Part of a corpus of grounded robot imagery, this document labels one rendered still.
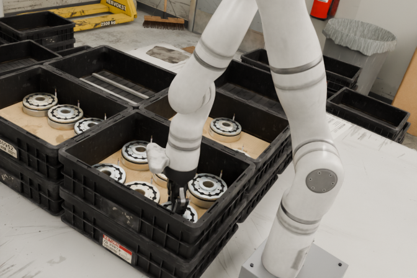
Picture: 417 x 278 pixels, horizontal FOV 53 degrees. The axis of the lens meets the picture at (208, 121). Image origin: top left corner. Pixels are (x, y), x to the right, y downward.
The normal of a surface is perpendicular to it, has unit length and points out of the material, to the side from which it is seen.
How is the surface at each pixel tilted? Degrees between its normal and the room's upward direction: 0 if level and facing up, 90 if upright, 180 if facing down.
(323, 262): 1
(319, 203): 94
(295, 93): 98
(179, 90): 73
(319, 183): 93
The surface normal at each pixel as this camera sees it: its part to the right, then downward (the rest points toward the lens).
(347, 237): 0.16, -0.85
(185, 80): -0.48, 0.07
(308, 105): 0.16, 0.85
